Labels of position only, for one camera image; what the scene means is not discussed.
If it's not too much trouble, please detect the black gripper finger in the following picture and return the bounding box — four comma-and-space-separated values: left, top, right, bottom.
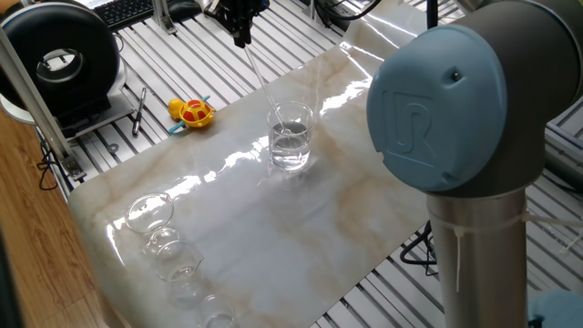
204, 2, 246, 49
243, 2, 270, 46

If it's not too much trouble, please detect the black computer mouse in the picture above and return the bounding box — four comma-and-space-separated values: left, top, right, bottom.
168, 0, 204, 22

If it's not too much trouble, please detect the large empty glass beaker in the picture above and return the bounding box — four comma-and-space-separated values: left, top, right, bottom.
125, 192, 181, 256

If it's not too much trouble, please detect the glossy marble pattern mat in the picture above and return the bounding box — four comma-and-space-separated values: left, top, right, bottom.
66, 0, 434, 328

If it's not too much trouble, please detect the coiled black cable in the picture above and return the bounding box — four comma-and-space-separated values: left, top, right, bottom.
399, 220, 439, 277

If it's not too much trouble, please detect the aluminium frame strut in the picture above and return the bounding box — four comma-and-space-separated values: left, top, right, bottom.
151, 0, 179, 36
0, 26, 87, 182

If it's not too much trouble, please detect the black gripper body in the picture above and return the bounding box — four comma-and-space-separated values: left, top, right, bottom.
220, 0, 269, 9

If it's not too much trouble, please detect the black floor cable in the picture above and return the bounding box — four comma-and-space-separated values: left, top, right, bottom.
36, 138, 61, 191

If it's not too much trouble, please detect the black ring shaped device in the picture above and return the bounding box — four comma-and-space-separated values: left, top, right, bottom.
0, 2, 136, 140

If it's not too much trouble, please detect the clear glass stirring rod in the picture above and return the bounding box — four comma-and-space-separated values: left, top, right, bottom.
243, 45, 291, 134

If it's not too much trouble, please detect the white cable tie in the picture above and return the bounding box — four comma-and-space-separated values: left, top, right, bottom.
430, 210, 583, 293

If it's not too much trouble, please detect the medium empty glass beaker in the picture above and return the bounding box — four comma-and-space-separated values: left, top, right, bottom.
153, 240, 205, 311

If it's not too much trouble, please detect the small empty glass beaker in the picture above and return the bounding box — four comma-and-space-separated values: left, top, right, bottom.
197, 293, 239, 328

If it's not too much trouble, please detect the black computer keyboard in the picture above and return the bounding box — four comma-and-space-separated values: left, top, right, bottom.
93, 0, 156, 31

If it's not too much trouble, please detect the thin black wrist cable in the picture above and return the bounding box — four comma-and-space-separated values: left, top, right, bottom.
313, 0, 336, 29

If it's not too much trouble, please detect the glass beaker with water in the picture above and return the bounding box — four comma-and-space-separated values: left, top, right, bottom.
266, 100, 315, 173

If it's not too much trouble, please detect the yellow orange turtle toy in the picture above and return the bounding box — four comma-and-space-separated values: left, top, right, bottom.
167, 94, 217, 136

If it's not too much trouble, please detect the black pen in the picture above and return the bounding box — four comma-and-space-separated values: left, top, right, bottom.
131, 87, 148, 137

